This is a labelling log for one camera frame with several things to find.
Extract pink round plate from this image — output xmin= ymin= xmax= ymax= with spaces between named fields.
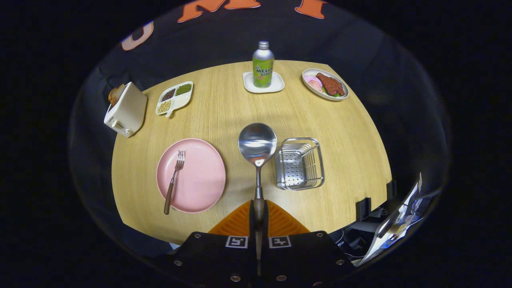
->
xmin=156 ymin=138 xmax=227 ymax=214

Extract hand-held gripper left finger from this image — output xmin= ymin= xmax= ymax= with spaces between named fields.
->
xmin=172 ymin=200 xmax=256 ymax=288

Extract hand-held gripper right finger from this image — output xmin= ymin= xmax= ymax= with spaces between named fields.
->
xmin=262 ymin=200 xmax=352 ymax=288

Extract fork with wooden handle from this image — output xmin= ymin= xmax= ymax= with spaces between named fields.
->
xmin=163 ymin=150 xmax=186 ymax=215

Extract white square coaster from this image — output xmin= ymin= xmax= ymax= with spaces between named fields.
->
xmin=243 ymin=71 xmax=285 ymax=94

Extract green soda bottle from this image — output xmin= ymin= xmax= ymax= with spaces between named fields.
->
xmin=252 ymin=41 xmax=275 ymax=88

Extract large metal serving spoon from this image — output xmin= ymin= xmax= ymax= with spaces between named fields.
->
xmin=238 ymin=122 xmax=278 ymax=276

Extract toasted bread slice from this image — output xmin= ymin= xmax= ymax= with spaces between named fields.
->
xmin=108 ymin=84 xmax=126 ymax=106

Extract white toaster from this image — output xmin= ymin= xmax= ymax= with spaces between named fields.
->
xmin=104 ymin=82 xmax=148 ymax=138

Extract red meat patty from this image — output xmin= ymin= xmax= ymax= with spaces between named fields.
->
xmin=316 ymin=72 xmax=345 ymax=97

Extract pink ham slices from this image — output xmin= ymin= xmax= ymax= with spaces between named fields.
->
xmin=304 ymin=75 xmax=324 ymax=93

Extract white oval plate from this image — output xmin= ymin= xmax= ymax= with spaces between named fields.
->
xmin=302 ymin=68 xmax=350 ymax=101

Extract white divided snack dish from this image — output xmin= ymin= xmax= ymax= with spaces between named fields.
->
xmin=155 ymin=81 xmax=194 ymax=118

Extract metal wire drainer basket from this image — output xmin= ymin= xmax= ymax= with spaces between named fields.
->
xmin=274 ymin=137 xmax=325 ymax=191

